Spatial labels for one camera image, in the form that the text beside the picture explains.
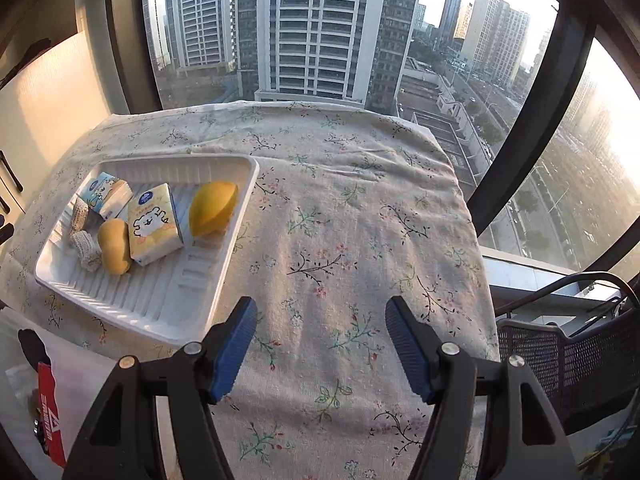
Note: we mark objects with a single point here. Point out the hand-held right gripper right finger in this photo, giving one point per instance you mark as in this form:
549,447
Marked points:
407,350

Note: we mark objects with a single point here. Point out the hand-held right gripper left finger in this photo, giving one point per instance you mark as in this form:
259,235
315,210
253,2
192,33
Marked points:
235,350

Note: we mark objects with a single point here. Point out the white ribbed plastic tray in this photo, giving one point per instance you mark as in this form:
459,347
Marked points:
150,300

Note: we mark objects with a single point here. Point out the yellow teardrop makeup sponge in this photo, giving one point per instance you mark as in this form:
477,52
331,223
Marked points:
212,210

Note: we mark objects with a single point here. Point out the tan peanut-shaped makeup sponge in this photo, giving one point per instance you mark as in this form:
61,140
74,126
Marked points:
115,247

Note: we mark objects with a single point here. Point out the green tissue pack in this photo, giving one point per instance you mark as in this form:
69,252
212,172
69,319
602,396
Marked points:
107,195

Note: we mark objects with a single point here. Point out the black mesh chair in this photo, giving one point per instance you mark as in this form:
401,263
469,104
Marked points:
550,360

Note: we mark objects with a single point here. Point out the floral tablecloth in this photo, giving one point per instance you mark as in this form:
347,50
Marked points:
350,210

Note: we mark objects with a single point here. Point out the white plastic bin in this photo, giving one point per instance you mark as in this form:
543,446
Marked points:
80,360

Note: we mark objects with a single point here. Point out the red box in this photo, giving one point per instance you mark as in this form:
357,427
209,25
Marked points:
52,410

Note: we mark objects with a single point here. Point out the black round object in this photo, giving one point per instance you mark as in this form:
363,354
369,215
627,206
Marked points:
34,347

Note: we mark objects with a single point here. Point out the white cabinet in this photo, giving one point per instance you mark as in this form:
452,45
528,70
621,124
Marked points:
50,110

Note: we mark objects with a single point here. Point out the black window frame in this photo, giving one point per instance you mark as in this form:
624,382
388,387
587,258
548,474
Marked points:
565,85

